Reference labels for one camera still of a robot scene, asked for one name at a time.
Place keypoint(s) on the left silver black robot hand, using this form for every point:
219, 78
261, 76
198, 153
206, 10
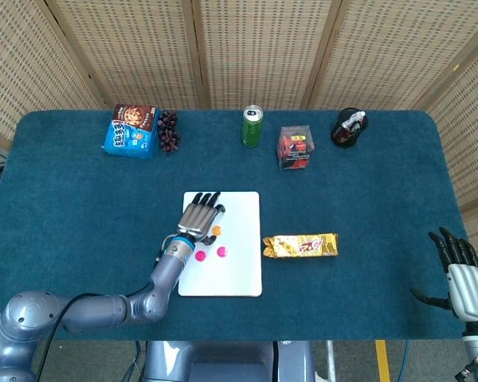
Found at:
197, 219

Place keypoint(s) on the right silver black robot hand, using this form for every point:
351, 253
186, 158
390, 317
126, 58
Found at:
472, 290

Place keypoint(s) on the round orange-yellow magnet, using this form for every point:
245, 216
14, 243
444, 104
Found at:
216, 229

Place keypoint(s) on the pink round token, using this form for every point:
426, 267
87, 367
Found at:
201, 256
222, 251

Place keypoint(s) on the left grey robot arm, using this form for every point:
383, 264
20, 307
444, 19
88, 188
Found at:
103, 308

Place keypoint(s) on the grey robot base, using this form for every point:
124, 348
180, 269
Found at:
223, 362

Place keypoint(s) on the white rectangular board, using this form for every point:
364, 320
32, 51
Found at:
239, 270

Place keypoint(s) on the dark purple grape bunch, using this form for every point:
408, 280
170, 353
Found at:
168, 131

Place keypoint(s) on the green drink can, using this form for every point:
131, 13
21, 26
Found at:
252, 129

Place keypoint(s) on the blue cookie box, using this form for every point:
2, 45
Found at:
131, 135

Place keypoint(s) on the gold biscuit packet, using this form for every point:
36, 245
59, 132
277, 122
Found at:
300, 245

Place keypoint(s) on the clear coffee capsule box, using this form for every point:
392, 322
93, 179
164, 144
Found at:
296, 147

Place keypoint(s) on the blue table cloth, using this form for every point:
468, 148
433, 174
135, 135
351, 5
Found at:
342, 199

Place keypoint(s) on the red item in holder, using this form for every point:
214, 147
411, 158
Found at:
342, 135

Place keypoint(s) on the black mesh pen holder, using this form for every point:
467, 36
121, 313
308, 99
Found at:
348, 137

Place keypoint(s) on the woven bamboo folding screen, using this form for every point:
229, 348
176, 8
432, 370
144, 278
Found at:
263, 47

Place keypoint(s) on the white tube in holder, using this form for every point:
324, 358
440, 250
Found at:
354, 118

